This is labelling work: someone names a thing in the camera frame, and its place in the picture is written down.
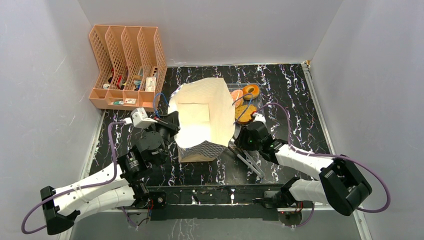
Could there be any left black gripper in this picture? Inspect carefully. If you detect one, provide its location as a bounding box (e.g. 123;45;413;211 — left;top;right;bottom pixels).
144;110;181;165

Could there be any fake crusted bread slice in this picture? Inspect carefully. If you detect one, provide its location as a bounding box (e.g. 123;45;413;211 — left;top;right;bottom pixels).
234;104;257;125

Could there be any orange fake donut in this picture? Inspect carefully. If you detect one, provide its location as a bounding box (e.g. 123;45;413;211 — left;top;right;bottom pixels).
241;84;260;101

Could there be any blue checkered paper bag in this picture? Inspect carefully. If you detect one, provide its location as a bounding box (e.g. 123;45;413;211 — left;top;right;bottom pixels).
168;77;236;163

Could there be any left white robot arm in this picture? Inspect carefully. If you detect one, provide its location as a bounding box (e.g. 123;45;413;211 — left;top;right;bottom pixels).
40;107;180;235

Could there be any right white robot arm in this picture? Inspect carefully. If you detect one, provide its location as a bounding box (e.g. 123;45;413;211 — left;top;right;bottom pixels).
234;121;373;216

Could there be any clear plastic tray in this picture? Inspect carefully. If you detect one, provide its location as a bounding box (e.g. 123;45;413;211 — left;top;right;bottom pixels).
227;83;264;125

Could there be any small white card box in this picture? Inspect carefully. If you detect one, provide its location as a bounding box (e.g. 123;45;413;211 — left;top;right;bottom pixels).
124;98;137;105

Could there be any green white glue tube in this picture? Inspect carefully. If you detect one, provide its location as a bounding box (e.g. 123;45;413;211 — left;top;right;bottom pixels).
112;100;124;106

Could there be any white stapler box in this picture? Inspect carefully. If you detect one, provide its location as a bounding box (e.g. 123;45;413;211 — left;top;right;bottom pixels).
144;77;157;92

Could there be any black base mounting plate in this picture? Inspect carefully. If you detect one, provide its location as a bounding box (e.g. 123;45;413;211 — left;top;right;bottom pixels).
147;184;285;221

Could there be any red small box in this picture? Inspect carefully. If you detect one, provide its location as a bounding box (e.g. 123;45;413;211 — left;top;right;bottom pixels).
116;75;123;89

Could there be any peach plastic file organizer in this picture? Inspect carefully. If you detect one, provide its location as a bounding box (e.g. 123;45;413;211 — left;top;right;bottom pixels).
89;25;167;112

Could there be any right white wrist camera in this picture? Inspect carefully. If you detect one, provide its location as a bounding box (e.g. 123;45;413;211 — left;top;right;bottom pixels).
251;111;266;125

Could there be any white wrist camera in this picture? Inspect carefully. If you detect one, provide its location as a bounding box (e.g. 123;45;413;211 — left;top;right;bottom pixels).
130;107;158;129
251;111;266;125

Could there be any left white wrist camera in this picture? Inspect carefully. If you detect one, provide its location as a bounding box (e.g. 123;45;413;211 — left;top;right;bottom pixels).
130;107;158;129

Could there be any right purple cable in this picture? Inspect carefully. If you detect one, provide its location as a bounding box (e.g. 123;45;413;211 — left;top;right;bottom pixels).
253;101;392;214

